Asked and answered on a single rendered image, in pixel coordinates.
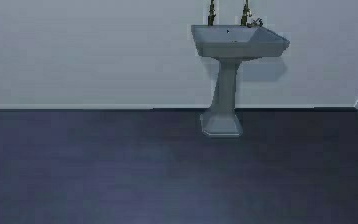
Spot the brass sink tap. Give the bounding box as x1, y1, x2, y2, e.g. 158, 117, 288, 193
240, 0, 264, 28
207, 0, 217, 27

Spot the grey pedestal sink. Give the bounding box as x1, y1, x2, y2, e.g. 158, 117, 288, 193
190, 24, 291, 138

